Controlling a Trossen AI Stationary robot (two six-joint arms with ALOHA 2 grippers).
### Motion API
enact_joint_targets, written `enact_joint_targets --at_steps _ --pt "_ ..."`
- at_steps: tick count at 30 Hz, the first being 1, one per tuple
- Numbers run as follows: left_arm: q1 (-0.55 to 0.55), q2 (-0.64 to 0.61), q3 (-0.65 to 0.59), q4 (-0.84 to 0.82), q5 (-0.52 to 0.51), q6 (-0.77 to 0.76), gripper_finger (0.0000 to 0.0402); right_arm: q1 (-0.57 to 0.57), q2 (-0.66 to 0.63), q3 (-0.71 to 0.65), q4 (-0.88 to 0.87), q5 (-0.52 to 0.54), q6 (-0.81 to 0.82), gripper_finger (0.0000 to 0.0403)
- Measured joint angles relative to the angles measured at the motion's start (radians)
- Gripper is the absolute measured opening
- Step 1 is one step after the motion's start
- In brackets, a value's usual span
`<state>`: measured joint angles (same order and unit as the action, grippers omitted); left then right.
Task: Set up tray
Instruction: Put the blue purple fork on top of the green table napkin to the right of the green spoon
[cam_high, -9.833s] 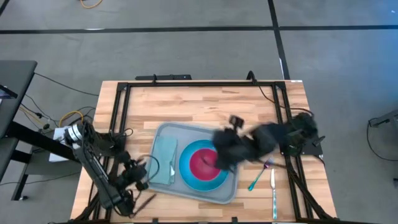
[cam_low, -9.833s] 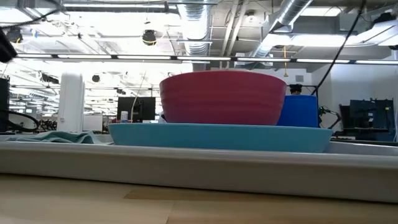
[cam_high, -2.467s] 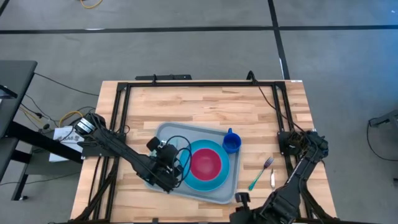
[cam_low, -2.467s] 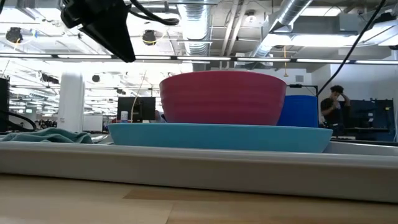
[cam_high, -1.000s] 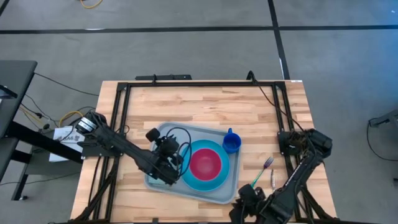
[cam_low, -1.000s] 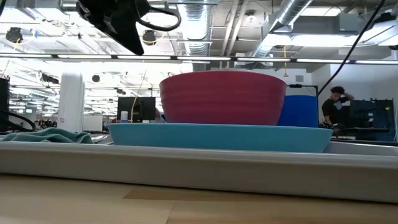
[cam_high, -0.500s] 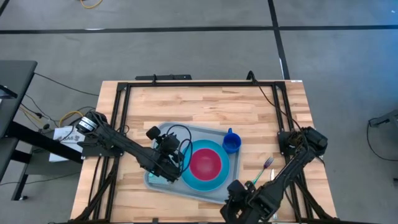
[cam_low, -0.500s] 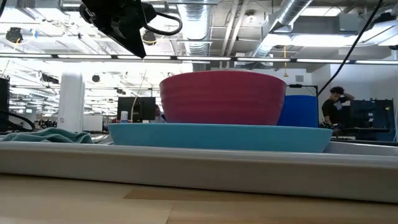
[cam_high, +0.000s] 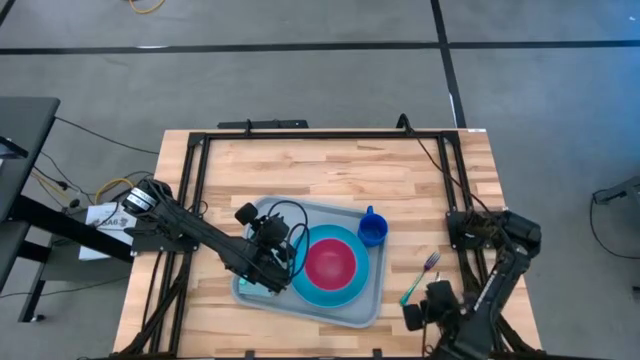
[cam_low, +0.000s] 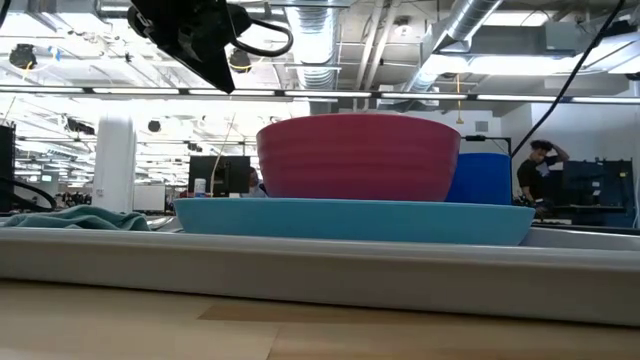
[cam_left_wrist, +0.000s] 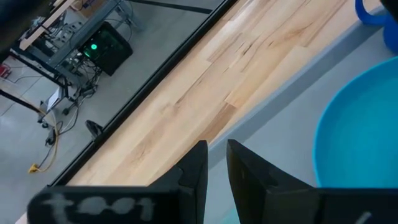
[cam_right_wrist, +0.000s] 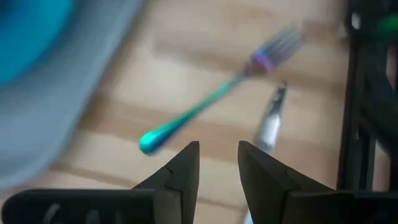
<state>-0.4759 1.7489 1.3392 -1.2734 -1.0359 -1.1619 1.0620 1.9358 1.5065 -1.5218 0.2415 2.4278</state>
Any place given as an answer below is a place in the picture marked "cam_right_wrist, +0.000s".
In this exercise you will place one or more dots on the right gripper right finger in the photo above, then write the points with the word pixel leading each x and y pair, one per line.
pixel 295 205

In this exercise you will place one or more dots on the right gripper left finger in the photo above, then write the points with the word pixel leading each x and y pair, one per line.
pixel 93 207

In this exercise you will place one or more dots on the iridescent teal fork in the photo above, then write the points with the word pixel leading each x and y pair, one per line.
pixel 192 114

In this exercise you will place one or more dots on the light blue plate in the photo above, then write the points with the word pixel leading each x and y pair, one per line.
pixel 25 31

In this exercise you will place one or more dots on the grey plastic tray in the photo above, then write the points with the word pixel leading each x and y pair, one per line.
pixel 46 124

